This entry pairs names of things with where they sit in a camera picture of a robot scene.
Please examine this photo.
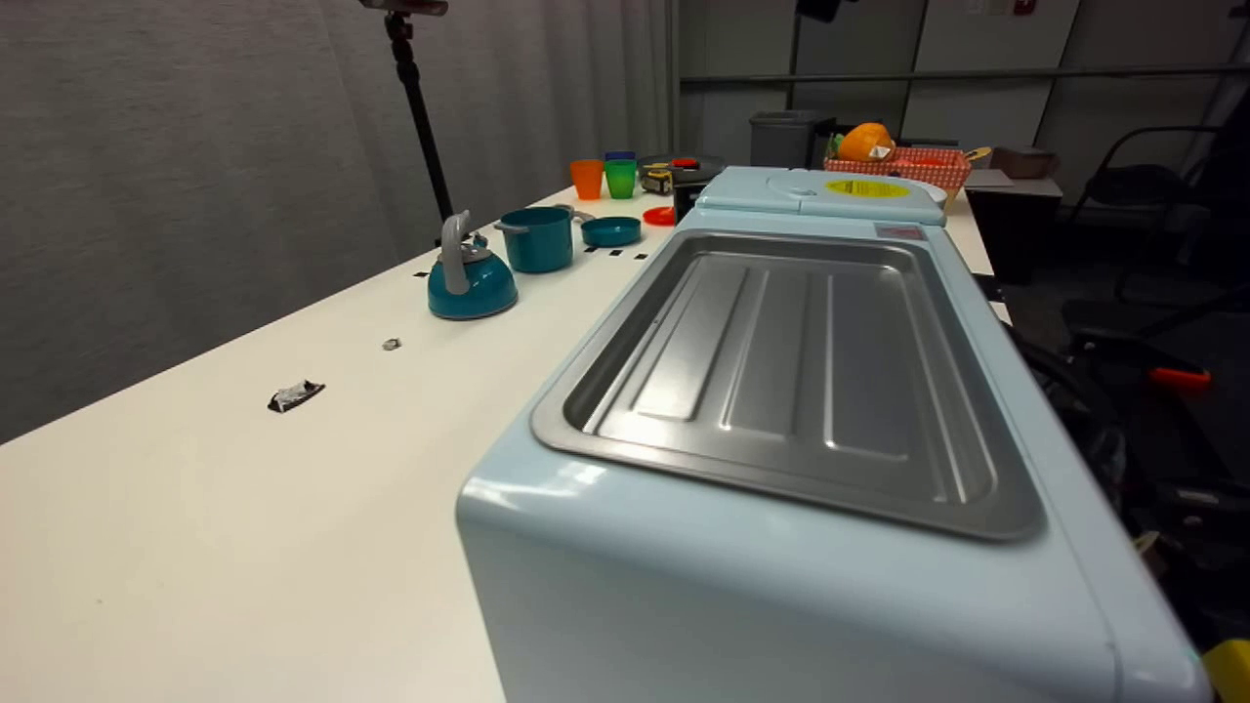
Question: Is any small metal bracket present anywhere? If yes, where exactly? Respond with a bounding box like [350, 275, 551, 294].
[266, 380, 328, 417]

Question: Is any teal toy pot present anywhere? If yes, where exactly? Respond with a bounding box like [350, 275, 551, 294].
[496, 203, 583, 276]

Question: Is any red plastic basket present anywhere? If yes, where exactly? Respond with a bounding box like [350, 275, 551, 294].
[819, 146, 978, 198]

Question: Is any orange plastic cup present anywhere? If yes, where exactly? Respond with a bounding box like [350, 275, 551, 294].
[568, 155, 609, 203]

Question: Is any teal toy pan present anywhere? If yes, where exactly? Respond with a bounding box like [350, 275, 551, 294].
[578, 216, 645, 254]

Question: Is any grey metal baking tray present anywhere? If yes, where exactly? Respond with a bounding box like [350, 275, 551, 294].
[529, 229, 1052, 551]

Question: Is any multicoloured toy box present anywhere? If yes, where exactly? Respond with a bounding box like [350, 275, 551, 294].
[638, 155, 680, 198]

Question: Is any grey bin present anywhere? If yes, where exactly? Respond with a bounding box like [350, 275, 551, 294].
[746, 110, 836, 171]

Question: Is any green plastic cup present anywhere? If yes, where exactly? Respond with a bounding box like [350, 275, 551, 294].
[603, 150, 645, 203]

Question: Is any black plastic object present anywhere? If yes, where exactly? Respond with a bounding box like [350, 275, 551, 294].
[668, 162, 724, 224]

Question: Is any orange ball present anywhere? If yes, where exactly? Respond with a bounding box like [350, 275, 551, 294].
[836, 120, 899, 166]

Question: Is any black camera tripod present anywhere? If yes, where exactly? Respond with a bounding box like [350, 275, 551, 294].
[359, 0, 462, 225]

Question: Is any red tool handle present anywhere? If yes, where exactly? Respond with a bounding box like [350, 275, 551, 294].
[1143, 365, 1219, 397]

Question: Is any black chair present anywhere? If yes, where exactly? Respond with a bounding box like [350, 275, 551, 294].
[1065, 120, 1236, 266]

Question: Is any yellow object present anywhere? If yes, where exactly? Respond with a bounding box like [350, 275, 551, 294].
[1198, 637, 1250, 703]

